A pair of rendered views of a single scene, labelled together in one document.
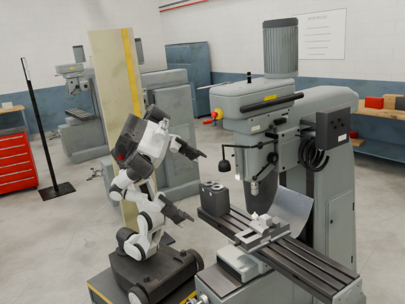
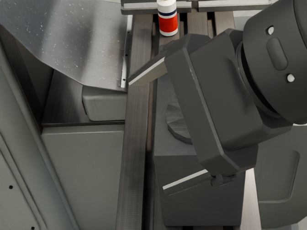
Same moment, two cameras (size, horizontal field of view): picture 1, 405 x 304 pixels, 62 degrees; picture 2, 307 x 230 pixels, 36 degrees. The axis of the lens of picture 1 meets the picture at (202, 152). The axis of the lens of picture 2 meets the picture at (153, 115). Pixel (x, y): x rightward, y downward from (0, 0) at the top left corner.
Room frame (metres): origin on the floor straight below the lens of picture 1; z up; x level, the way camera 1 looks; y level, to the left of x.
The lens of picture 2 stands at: (2.67, 0.19, 1.61)
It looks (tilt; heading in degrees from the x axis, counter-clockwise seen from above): 48 degrees down; 219
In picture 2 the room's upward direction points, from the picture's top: 8 degrees counter-clockwise
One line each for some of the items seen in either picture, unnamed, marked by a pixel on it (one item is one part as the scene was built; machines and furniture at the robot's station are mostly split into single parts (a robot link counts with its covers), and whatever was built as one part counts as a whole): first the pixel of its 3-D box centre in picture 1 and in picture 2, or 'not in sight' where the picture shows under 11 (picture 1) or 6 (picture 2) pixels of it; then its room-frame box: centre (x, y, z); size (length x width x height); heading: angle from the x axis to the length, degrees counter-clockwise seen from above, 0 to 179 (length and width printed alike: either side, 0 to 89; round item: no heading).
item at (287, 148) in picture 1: (276, 145); not in sight; (2.02, -0.47, 1.47); 0.24 x 0.19 x 0.26; 32
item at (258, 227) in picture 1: (258, 227); not in sight; (1.81, -0.30, 1.02); 0.12 x 0.06 x 0.04; 30
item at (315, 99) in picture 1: (308, 106); not in sight; (2.18, -0.72, 1.66); 0.80 x 0.23 x 0.20; 122
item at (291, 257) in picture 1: (263, 240); (184, 16); (1.87, -0.33, 0.89); 1.24 x 0.23 x 0.08; 32
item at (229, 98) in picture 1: (252, 96); not in sight; (1.93, -0.31, 1.81); 0.47 x 0.26 x 0.16; 122
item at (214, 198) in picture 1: (214, 197); (200, 131); (2.27, -0.05, 1.03); 0.22 x 0.12 x 0.20; 31
